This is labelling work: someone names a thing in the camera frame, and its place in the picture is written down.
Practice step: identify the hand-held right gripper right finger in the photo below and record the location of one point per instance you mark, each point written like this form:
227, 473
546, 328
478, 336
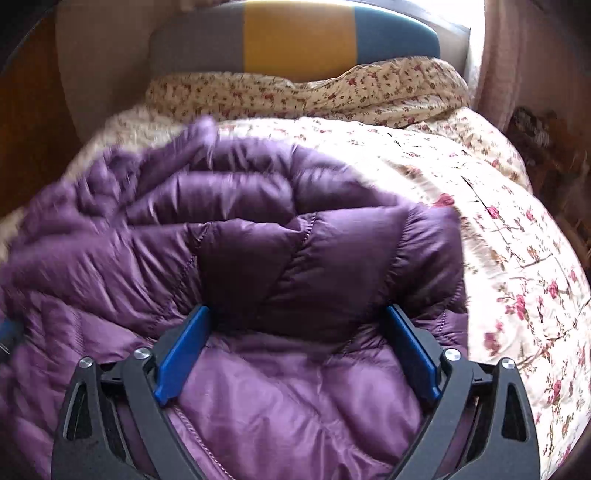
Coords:
411, 355

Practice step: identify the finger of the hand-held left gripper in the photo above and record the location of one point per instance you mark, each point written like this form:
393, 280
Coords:
10, 333

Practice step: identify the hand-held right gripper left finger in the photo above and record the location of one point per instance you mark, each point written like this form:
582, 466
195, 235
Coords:
182, 355

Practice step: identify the purple down jacket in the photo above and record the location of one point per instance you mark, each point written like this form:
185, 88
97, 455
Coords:
277, 230

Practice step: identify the large-flower floral quilt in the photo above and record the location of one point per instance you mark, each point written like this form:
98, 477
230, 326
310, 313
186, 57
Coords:
508, 277

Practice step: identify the wooden wardrobe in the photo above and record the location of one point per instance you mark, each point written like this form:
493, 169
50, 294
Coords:
32, 115

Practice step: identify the cluttered wooden rack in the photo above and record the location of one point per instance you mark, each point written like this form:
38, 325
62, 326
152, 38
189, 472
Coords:
535, 134

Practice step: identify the floral pillow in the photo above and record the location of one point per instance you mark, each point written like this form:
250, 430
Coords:
323, 97

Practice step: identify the pink patterned curtain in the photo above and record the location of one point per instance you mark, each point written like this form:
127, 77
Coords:
521, 46

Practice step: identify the grey yellow blue headboard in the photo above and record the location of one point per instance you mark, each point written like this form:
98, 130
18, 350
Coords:
295, 37

